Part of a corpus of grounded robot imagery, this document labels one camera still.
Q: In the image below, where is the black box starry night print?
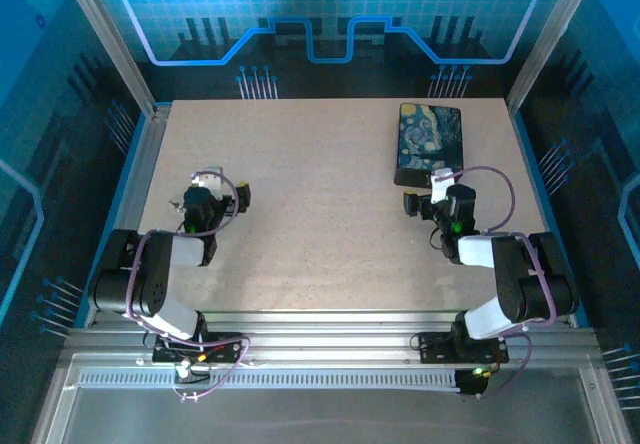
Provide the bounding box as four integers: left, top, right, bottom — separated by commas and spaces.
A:
393, 102, 464, 189

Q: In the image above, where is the black controller box with LED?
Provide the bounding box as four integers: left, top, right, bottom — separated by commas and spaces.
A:
454, 366, 494, 398

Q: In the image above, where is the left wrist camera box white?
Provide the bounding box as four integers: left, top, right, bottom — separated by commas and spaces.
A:
192, 166, 224, 195

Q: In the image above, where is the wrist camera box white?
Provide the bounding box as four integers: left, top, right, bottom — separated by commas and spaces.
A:
192, 166, 224, 195
429, 166, 457, 203

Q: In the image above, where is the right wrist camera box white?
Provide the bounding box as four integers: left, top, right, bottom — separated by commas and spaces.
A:
429, 166, 457, 203

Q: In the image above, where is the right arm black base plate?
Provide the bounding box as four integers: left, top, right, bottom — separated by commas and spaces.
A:
417, 331, 510, 365

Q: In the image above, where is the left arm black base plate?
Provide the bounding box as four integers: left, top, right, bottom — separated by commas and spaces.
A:
152, 332, 244, 364

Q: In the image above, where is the aluminium frame rail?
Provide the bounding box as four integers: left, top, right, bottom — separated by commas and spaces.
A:
63, 310, 601, 363

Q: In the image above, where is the grey slotted cable duct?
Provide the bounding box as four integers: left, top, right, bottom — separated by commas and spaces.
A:
78, 369, 459, 391

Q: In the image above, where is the aluminium frame post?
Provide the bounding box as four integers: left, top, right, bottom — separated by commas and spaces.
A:
505, 0, 604, 114
55, 0, 159, 118

